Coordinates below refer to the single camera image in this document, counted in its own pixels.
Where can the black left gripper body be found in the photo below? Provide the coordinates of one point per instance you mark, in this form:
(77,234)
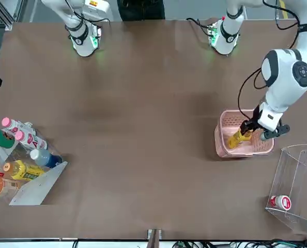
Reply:
(257,118)

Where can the yellow drink bottle orange cap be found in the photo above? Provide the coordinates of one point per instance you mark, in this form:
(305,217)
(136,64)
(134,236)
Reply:
(236,140)
(24,171)

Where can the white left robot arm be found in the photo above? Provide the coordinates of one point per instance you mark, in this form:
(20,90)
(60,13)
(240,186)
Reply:
(282,77)

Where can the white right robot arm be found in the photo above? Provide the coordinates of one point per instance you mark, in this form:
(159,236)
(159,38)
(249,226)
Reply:
(83,44)

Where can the pink plastic basket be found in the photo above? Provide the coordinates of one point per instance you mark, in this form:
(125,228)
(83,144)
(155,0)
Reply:
(246,152)

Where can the blue drink bottle white cap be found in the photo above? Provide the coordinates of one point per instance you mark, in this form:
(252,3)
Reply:
(43,157)

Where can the clear acrylic drinks tray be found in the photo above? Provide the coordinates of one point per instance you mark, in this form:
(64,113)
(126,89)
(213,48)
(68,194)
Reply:
(39,186)

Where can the red white yogurt bottle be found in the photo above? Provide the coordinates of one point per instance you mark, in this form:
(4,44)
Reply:
(282,202)

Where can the person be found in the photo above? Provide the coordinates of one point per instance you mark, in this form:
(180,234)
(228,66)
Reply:
(140,10)

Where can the white bottle pink cap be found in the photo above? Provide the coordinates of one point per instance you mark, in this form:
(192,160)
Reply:
(10,123)
(27,138)

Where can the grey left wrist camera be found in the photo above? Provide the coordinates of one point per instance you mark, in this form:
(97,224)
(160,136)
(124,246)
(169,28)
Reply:
(275,132)

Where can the metal table bracket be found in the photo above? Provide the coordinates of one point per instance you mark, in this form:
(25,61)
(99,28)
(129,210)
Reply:
(154,237)

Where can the aluminium frame post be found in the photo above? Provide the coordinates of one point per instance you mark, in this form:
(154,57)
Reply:
(7,15)

